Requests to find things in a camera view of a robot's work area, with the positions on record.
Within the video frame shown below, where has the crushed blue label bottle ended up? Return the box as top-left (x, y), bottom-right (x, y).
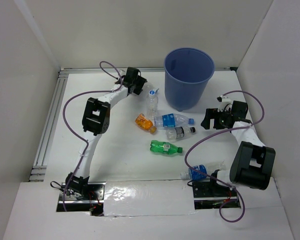
top-left (180, 161), bottom-right (226, 181)

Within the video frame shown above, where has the orange plastic bottle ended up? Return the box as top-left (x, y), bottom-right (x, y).
top-left (135, 113), bottom-right (157, 134)

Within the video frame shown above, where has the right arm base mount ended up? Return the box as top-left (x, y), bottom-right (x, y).
top-left (187, 181), bottom-right (241, 210)

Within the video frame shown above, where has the green plastic bottle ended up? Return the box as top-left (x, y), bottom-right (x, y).
top-left (150, 140), bottom-right (183, 155)

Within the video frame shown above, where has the blue plastic bin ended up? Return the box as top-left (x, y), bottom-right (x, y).
top-left (163, 47), bottom-right (216, 112)

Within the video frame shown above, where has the purple cable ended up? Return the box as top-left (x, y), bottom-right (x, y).
top-left (62, 60), bottom-right (125, 212)
top-left (184, 90), bottom-right (266, 223)

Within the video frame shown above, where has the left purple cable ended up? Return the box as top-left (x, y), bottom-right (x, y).
top-left (62, 60), bottom-right (125, 212)

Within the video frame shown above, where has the blue label water bottle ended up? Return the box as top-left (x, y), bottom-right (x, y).
top-left (154, 113), bottom-right (195, 129)

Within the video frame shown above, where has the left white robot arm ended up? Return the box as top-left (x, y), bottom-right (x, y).
top-left (63, 67), bottom-right (147, 200)

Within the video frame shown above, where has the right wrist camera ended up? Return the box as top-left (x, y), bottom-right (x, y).
top-left (216, 95), bottom-right (233, 112)

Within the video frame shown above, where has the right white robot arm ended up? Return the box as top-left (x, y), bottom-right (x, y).
top-left (201, 96), bottom-right (276, 196)

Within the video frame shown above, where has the black label clear bottle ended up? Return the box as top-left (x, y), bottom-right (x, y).
top-left (165, 126), bottom-right (196, 141)

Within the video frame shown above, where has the small clear bottle white cap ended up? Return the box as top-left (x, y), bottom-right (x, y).
top-left (146, 88), bottom-right (159, 120)

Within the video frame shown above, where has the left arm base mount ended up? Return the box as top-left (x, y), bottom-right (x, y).
top-left (50, 181), bottom-right (106, 217)

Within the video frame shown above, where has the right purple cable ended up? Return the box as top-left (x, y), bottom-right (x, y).
top-left (184, 90), bottom-right (266, 223)

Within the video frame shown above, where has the large clear plastic bottle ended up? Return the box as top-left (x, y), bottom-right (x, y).
top-left (141, 82), bottom-right (159, 97)

